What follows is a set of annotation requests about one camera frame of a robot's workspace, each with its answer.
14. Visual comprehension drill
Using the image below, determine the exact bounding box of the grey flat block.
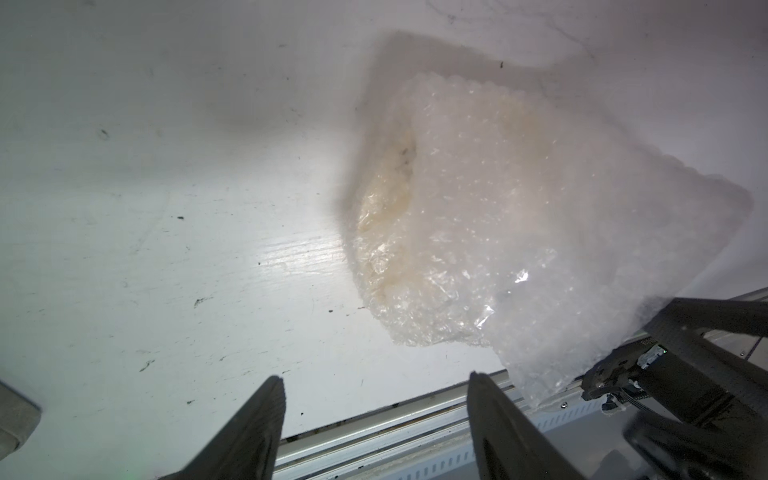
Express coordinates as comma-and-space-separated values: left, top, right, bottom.
0, 383, 42, 460

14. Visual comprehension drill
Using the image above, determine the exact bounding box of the aluminium front rail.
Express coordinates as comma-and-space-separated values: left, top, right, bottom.
273, 371, 653, 479

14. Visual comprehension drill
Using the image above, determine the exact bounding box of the bubble plate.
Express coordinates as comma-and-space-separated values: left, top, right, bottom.
347, 74, 753, 406

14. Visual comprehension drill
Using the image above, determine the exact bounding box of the white vented panel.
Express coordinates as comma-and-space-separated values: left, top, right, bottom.
335, 395, 607, 480

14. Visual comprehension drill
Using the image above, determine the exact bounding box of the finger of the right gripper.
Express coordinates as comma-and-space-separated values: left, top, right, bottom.
623, 412, 767, 479
644, 298, 767, 418

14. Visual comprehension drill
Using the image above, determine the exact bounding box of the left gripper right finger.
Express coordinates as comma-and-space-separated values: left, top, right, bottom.
466, 372, 583, 480

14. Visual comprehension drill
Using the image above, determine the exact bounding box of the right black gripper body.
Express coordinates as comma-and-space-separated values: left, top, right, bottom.
580, 336, 667, 414

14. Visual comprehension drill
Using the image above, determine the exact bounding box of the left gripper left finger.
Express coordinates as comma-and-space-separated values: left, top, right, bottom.
167, 376, 286, 480

